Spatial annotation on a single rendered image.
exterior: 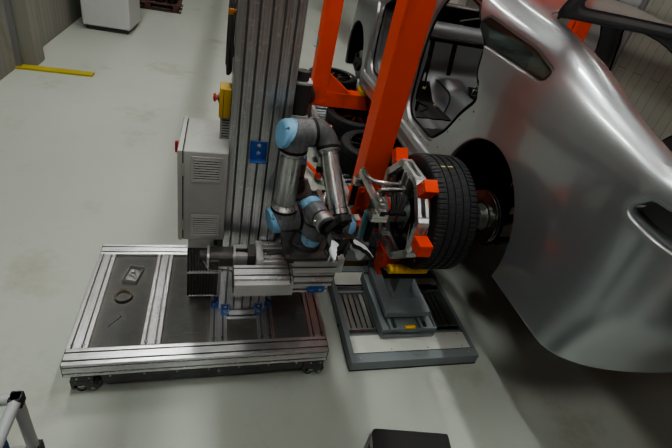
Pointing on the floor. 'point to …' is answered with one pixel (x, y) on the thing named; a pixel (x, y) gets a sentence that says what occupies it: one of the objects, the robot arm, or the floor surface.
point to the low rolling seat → (406, 439)
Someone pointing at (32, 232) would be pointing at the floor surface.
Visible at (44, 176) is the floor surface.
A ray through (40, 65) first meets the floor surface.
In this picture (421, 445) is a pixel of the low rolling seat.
